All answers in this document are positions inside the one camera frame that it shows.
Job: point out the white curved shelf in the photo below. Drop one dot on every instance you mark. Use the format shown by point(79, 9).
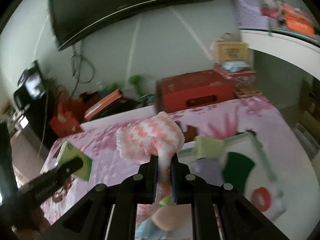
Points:
point(291, 49)

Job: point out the black coffee machine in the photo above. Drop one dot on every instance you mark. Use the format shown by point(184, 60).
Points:
point(36, 101)

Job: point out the red tote bag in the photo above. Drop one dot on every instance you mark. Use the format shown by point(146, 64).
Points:
point(68, 117)

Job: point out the orange black box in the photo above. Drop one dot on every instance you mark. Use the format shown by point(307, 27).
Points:
point(102, 104)

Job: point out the small green tissue pack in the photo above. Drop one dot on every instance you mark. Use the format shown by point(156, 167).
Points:
point(75, 161)

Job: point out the pink white fuzzy cloth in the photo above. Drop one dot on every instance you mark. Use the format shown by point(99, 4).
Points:
point(158, 135)

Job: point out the red cardboard box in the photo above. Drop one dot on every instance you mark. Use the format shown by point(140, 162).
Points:
point(191, 90)

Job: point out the orange package on shelf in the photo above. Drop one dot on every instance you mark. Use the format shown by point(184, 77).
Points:
point(297, 20)

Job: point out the light green cloth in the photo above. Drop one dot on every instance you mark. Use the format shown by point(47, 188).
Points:
point(207, 147)

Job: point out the green scouring sponge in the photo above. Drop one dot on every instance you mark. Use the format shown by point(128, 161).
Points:
point(237, 169)

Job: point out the yellow gift box with handle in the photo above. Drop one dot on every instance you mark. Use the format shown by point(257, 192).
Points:
point(227, 48)

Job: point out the purple perforated organizer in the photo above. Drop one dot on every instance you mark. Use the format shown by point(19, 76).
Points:
point(249, 15)

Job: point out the blue wet wipes pack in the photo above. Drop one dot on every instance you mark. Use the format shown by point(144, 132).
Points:
point(236, 66)

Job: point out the beige powder puff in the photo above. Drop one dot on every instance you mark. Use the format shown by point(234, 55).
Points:
point(170, 217)

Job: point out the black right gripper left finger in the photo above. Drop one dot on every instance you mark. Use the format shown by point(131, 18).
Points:
point(141, 188)

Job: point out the person's left hand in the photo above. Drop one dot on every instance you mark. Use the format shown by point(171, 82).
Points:
point(34, 225)

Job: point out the red tape roll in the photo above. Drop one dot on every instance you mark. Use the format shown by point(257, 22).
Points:
point(261, 199)

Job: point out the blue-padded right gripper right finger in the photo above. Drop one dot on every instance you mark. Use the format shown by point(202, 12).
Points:
point(184, 184)

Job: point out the mint green tray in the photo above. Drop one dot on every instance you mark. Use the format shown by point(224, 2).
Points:
point(231, 196)

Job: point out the blue face mask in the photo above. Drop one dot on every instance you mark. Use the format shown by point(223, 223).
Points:
point(147, 230)

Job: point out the green dumbbell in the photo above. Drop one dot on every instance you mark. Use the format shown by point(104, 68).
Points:
point(144, 98)

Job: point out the red patterned tin box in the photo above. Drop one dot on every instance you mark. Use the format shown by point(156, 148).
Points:
point(243, 81)

